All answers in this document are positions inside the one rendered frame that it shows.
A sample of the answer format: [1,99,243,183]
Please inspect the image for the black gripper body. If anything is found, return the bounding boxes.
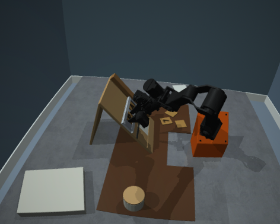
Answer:
[135,96,160,128]

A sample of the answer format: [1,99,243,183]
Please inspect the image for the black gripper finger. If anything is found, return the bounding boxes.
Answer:
[130,104,142,114]
[128,111,138,123]

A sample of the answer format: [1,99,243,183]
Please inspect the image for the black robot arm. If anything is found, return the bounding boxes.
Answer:
[133,79,227,140]

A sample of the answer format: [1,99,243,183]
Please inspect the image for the grey cylinder with tan lid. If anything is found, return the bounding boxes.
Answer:
[123,186,145,212]

